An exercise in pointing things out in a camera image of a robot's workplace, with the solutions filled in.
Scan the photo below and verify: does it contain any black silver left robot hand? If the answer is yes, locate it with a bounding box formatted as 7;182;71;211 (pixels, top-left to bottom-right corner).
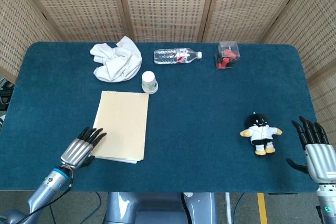
60;126;108;169

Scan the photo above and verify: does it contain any woven folding screen panel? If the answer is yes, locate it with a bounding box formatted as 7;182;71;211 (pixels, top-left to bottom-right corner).
13;0;135;43
203;0;312;44
114;0;219;43
262;0;336;141
0;0;62;84

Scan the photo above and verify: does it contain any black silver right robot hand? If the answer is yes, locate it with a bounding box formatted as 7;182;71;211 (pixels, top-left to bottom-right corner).
286;115;336;184

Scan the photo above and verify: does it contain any grey robot torso base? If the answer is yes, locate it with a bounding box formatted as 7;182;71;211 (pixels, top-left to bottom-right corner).
103;191;218;224

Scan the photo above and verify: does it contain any crumpled white cloth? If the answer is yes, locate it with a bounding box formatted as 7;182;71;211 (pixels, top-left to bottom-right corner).
90;35;143;83

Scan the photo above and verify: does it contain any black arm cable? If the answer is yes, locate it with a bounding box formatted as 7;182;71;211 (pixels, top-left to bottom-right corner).
15;175;75;224

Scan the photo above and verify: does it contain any black equipment frame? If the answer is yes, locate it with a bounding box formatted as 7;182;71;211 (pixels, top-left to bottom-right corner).
0;77;15;132

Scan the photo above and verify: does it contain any black floor cable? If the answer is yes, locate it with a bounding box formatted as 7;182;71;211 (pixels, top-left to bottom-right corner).
93;191;102;211
233;192;245;224

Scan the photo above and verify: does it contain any leaf print paper cup stack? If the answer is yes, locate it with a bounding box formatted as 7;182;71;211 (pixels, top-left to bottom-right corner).
141;71;159;94

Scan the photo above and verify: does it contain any blue felt table cover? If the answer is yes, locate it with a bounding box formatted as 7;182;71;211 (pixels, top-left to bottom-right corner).
0;41;320;193

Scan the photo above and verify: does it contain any white table leg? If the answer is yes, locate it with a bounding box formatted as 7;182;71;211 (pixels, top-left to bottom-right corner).
224;192;233;224

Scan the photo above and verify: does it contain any clear plastic water bottle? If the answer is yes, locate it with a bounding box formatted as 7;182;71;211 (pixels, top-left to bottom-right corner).
153;47;203;65

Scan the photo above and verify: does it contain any lined paper pad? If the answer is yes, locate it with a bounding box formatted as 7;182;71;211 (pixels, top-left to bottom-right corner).
92;90;150;165

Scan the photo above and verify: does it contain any black white plush doll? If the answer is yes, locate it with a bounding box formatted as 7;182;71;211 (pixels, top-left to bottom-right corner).
239;113;284;156

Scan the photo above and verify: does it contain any clear box with red toy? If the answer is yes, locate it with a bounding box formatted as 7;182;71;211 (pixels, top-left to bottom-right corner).
214;41;240;70

